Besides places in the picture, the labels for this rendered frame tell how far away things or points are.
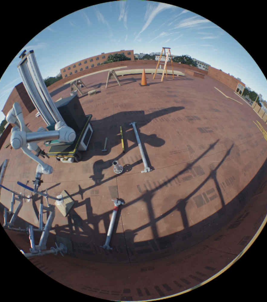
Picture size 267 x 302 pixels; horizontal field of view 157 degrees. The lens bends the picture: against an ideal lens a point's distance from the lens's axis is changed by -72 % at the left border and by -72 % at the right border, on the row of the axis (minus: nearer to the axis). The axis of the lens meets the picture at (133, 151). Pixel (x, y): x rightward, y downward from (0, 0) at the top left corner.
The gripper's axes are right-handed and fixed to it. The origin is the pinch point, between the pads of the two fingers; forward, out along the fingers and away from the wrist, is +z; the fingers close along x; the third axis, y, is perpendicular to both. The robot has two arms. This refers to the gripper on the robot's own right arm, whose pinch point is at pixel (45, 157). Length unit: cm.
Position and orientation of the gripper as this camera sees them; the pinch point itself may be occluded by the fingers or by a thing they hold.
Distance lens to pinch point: 165.3
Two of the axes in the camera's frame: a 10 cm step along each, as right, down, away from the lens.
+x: -10.0, 0.3, 0.6
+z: 0.6, 5.7, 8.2
